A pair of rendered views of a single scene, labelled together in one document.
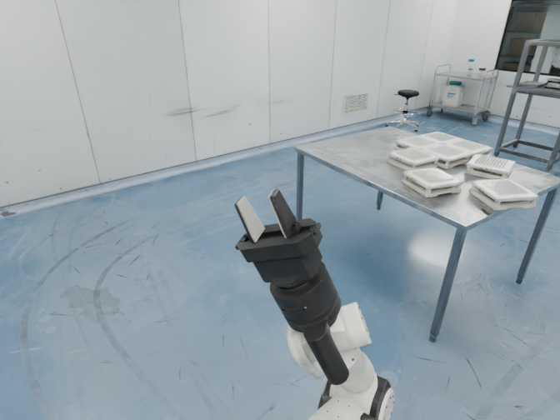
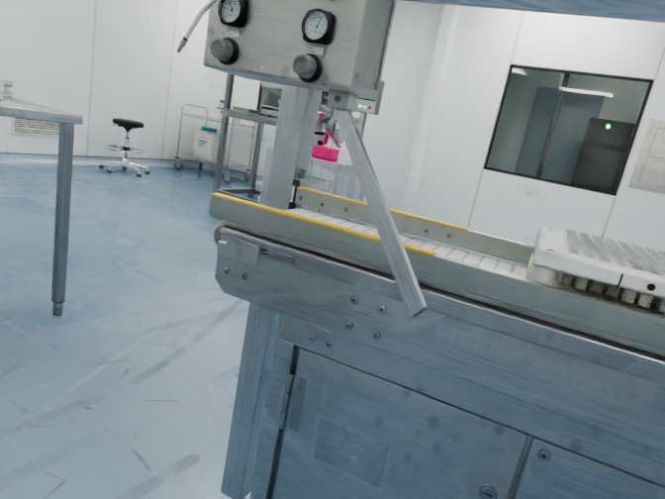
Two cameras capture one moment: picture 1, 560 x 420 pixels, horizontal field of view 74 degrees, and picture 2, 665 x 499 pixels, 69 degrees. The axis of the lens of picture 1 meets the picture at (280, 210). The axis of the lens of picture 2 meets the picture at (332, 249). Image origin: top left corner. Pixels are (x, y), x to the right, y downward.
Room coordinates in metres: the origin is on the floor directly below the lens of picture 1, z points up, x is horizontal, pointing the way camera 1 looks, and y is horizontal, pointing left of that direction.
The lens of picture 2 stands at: (0.02, -1.95, 1.00)
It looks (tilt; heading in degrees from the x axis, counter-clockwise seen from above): 14 degrees down; 334
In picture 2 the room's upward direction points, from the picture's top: 11 degrees clockwise
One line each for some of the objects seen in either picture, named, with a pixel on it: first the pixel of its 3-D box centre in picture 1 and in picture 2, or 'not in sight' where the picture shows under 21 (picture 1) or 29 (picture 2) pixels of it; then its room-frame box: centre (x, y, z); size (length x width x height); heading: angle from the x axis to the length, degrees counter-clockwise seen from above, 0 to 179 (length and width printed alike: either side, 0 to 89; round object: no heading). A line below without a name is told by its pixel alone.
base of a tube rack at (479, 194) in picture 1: (501, 197); not in sight; (1.92, -1.27, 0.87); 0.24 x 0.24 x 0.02; 7
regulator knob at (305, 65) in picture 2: not in sight; (306, 62); (0.60, -2.16, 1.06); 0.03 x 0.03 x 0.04; 42
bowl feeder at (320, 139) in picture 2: not in sight; (323, 131); (3.57, -3.44, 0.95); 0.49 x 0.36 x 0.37; 37
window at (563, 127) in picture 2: not in sight; (561, 128); (3.94, -6.31, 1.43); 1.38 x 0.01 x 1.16; 37
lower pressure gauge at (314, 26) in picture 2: not in sight; (317, 26); (0.60, -2.16, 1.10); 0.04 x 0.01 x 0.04; 42
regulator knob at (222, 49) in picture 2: not in sight; (223, 45); (0.69, -2.08, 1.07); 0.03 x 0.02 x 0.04; 42
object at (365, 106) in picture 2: not in sight; (360, 121); (3.42, -3.67, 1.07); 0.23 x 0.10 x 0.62; 37
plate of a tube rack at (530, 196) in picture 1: (503, 189); not in sight; (1.92, -1.27, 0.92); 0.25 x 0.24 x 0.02; 97
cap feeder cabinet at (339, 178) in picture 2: not in sight; (311, 204); (3.50, -3.42, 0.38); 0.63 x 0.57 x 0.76; 37
